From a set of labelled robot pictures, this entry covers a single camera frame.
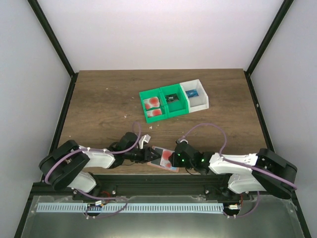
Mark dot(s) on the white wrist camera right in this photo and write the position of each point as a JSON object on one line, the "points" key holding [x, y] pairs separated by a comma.
{"points": [[181, 140]]}

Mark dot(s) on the red circle card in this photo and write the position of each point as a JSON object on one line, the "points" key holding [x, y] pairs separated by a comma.
{"points": [[154, 113], [164, 160]]}

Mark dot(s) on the green plastic bin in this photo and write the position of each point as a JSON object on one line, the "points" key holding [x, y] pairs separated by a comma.
{"points": [[153, 93], [178, 108]]}

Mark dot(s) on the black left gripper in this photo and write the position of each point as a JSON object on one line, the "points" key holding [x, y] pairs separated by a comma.
{"points": [[147, 154]]}

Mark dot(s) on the right black frame post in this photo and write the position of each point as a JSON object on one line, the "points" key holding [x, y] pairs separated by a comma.
{"points": [[285, 6]]}

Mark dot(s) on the middle green plastic bin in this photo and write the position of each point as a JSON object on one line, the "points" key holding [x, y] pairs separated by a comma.
{"points": [[178, 108]]}

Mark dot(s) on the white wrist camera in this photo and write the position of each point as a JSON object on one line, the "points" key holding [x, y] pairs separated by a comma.
{"points": [[144, 140], [181, 140]]}

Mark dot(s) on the dark green card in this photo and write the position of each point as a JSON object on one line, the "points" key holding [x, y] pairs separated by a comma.
{"points": [[171, 98]]}

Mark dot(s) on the light blue cable duct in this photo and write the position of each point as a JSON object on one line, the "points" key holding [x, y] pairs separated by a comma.
{"points": [[205, 208]]}

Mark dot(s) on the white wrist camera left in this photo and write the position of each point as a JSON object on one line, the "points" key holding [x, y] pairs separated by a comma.
{"points": [[144, 140]]}

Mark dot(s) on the pink leather card holder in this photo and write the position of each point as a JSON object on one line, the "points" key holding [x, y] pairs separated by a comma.
{"points": [[173, 169]]}

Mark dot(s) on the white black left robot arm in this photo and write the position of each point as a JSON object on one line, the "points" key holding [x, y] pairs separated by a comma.
{"points": [[64, 166]]}

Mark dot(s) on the black frame post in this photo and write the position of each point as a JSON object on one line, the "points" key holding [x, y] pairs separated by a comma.
{"points": [[41, 17], [285, 6]]}

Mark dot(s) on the black front frame rail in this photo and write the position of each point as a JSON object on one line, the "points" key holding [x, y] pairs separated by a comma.
{"points": [[212, 187]]}

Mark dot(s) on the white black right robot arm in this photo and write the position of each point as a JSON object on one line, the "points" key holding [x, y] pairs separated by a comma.
{"points": [[261, 171]]}

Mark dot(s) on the blue card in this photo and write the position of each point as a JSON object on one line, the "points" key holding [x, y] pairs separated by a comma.
{"points": [[192, 93]]}

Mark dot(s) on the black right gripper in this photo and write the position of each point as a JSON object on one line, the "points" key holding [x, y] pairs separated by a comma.
{"points": [[173, 158]]}

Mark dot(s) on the white plastic bin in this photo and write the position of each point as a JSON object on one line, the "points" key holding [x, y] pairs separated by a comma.
{"points": [[199, 103]]}

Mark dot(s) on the left green plastic bin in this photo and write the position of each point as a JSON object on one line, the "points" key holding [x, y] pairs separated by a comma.
{"points": [[153, 93]]}

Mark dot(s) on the red and white card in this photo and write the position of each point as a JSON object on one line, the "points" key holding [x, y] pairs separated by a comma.
{"points": [[152, 102]]}

